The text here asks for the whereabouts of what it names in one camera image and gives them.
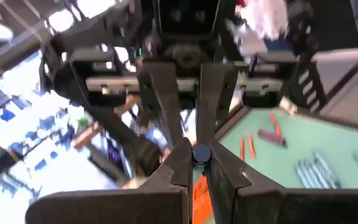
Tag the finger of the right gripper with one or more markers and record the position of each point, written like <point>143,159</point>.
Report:
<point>163,99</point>
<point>211,102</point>

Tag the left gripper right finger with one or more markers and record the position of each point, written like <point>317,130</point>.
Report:
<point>275,205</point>

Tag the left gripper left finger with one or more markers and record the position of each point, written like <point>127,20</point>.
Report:
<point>120,205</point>

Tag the orange mesh basket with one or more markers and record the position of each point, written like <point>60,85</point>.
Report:
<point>202,199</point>

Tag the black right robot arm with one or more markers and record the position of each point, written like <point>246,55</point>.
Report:
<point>123,28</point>

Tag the person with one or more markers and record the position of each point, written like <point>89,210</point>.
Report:
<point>154,137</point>

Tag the orange crayon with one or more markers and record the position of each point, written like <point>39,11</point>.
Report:
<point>275,124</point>
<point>242,148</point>
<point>251,146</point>

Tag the purple crayon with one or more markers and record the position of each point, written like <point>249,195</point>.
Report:
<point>272,137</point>

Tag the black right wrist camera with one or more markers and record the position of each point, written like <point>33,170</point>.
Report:
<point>186,15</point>

